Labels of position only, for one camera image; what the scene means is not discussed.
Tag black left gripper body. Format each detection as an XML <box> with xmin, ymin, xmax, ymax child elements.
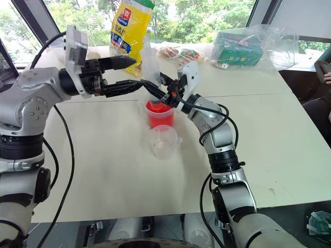
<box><xmin>78</xmin><ymin>58</ymin><xmax>109</xmax><ymax>98</ymax></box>

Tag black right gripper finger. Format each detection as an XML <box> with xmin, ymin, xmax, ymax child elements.
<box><xmin>141</xmin><ymin>81</ymin><xmax>169</xmax><ymax>102</ymax></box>
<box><xmin>159</xmin><ymin>72</ymin><xmax>176</xmax><ymax>88</ymax></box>

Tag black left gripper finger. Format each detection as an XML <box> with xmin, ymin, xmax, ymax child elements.
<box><xmin>104</xmin><ymin>79</ymin><xmax>150</xmax><ymax>99</ymax></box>
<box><xmin>98</xmin><ymin>56</ymin><xmax>137</xmax><ymax>71</ymax></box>

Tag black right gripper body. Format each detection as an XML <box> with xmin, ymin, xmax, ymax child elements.
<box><xmin>161</xmin><ymin>76</ymin><xmax>187</xmax><ymax>109</ymax></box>

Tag small clear plastic bag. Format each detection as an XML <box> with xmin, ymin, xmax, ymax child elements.
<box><xmin>140</xmin><ymin>36</ymin><xmax>167</xmax><ymax>107</ymax></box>

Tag clear cup with red liquid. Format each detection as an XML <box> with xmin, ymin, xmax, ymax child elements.
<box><xmin>143</xmin><ymin>99</ymin><xmax>176</xmax><ymax>130</ymax></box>

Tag empty clear plastic cup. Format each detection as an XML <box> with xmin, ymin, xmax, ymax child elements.
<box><xmin>146</xmin><ymin>124</ymin><xmax>184</xmax><ymax>160</ymax></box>

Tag clear packet of colourful snacks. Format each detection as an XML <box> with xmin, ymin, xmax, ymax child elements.
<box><xmin>157</xmin><ymin>45</ymin><xmax>208</xmax><ymax>66</ymax></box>

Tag yellow snack bag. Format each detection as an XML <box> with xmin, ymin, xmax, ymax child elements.
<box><xmin>109</xmin><ymin>0</ymin><xmax>156</xmax><ymax>79</ymax></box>

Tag green box in clear bag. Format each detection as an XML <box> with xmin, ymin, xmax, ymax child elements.
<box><xmin>209</xmin><ymin>24</ymin><xmax>300</xmax><ymax>71</ymax></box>

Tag dark framed screen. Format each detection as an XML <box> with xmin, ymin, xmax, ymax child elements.
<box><xmin>0</xmin><ymin>38</ymin><xmax>20</xmax><ymax>87</ymax></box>

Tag person in dark clothes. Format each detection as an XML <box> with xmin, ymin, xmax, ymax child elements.
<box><xmin>278</xmin><ymin>69</ymin><xmax>331</xmax><ymax>147</ymax></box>

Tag dark grey held object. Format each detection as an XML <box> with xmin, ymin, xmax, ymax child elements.
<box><xmin>313</xmin><ymin>60</ymin><xmax>331</xmax><ymax>84</ymax></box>

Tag green and white paper scraps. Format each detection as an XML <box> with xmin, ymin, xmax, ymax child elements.
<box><xmin>306</xmin><ymin>210</ymin><xmax>331</xmax><ymax>244</ymax></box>

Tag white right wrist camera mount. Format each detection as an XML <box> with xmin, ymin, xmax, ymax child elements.
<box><xmin>177</xmin><ymin>61</ymin><xmax>200</xmax><ymax>101</ymax></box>

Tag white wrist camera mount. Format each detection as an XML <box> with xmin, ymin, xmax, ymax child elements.
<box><xmin>64</xmin><ymin>25</ymin><xmax>89</xmax><ymax>98</ymax></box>
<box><xmin>177</xmin><ymin>61</ymin><xmax>200</xmax><ymax>101</ymax></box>

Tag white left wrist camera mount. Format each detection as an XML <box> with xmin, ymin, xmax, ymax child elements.
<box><xmin>64</xmin><ymin>25</ymin><xmax>89</xmax><ymax>98</ymax></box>

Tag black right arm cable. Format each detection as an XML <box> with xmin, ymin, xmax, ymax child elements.
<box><xmin>200</xmin><ymin>172</ymin><xmax>226</xmax><ymax>248</ymax></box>
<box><xmin>178</xmin><ymin>99</ymin><xmax>239</xmax><ymax>147</ymax></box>

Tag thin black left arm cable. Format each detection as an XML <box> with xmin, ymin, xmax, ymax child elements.
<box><xmin>42</xmin><ymin>138</ymin><xmax>60</xmax><ymax>190</ymax></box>

